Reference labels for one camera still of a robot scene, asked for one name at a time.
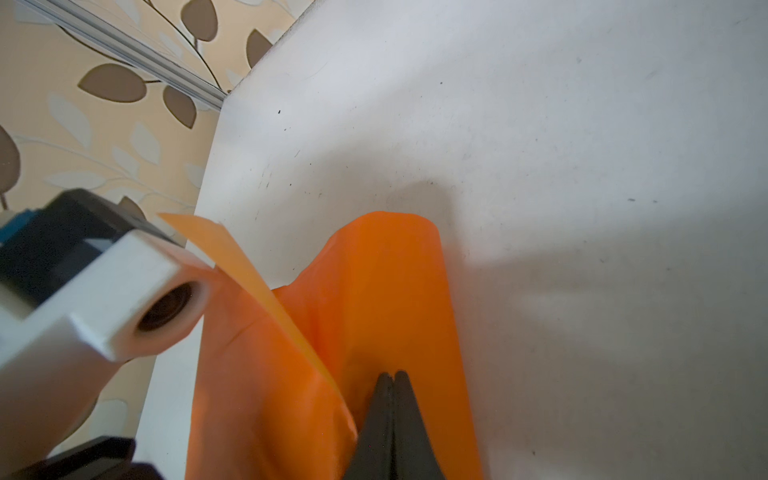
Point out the orange wrapping paper sheet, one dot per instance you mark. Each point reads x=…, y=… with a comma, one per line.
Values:
x=286, y=376

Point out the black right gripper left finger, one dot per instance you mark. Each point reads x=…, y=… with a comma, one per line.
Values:
x=372, y=458

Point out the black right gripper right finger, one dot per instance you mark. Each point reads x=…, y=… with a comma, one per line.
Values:
x=412, y=453

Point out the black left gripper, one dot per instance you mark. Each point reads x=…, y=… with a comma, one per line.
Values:
x=102, y=458

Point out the aluminium frame post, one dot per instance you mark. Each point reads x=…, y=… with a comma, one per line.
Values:
x=128, y=48

